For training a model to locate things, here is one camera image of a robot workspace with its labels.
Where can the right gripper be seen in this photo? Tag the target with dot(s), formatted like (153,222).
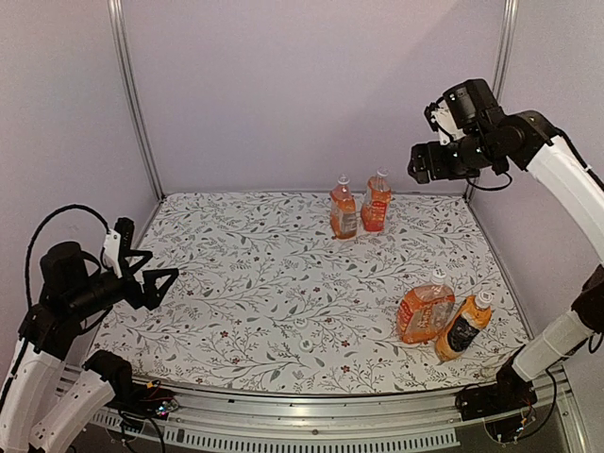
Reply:
(436,172)

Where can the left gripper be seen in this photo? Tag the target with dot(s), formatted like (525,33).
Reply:
(148,296)

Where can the orange tea bottle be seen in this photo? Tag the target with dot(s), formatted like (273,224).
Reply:
(343,214)
(425,309)
(376,201)

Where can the white bottle cap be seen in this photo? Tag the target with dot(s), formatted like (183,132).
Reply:
(301,323)
(306,346)

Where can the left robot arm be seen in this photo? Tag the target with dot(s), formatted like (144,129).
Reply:
(78,292)

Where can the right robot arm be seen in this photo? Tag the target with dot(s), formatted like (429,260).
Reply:
(475,133)

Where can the dark label orange bottle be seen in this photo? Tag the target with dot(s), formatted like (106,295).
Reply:
(471,318)

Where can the floral patterned table mat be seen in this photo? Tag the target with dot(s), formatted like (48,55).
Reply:
(250,264)

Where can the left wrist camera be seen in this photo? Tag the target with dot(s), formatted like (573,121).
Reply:
(116,245)

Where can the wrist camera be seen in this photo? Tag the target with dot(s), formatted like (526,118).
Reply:
(116,245)
(441,121)

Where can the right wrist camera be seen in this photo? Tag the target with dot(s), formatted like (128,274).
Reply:
(441,121)

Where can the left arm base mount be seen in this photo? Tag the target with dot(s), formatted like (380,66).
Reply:
(148,400)

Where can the aluminium front rail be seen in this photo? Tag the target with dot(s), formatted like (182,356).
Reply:
(220,420)

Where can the right aluminium frame post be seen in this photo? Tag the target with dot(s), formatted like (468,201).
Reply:
(502,60)

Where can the aluminium frame post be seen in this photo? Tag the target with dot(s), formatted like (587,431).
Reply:
(124,60)
(502,60)

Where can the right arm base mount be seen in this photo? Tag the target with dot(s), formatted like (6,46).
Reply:
(510,398)

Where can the left aluminium frame post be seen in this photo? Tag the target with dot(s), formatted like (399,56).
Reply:
(124,60)

